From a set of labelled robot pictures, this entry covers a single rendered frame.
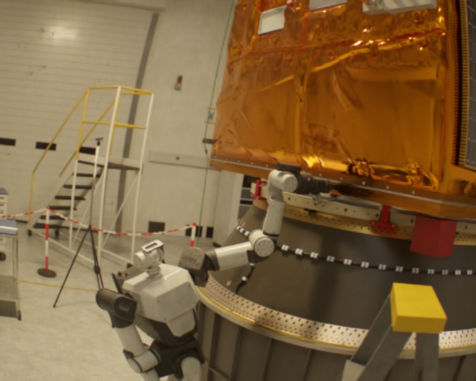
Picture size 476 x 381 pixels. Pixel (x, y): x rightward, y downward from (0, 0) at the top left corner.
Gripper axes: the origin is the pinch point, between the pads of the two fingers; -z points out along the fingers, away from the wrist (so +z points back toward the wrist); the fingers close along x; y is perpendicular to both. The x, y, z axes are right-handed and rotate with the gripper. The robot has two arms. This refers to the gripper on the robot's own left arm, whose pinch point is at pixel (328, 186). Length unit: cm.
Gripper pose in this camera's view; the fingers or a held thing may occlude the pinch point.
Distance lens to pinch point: 215.1
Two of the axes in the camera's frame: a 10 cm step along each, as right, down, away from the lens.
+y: -1.4, 9.9, 0.5
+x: -4.7, -1.1, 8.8
